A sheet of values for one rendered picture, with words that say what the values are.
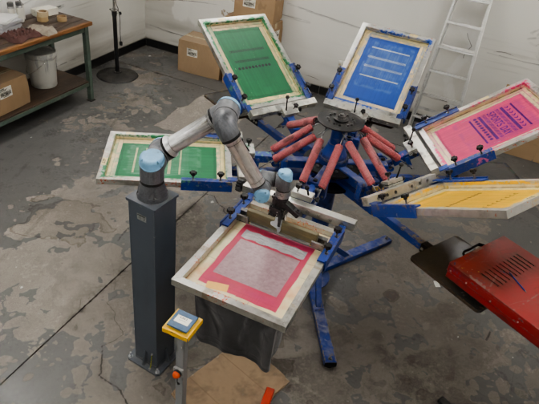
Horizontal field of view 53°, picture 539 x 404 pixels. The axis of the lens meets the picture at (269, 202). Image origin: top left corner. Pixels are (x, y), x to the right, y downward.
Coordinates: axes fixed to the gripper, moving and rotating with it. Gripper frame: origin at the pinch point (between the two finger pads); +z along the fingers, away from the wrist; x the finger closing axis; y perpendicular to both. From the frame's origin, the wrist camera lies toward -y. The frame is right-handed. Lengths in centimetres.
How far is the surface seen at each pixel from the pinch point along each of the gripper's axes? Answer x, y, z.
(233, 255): 26.9, 13.9, 5.3
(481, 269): -12, -101, -10
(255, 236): 8.5, 10.7, 4.5
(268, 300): 46.4, -14.5, 5.4
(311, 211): -21.1, -9.0, -2.1
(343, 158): -81, -7, -7
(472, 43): -412, -47, -5
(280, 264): 21.0, -9.4, 5.3
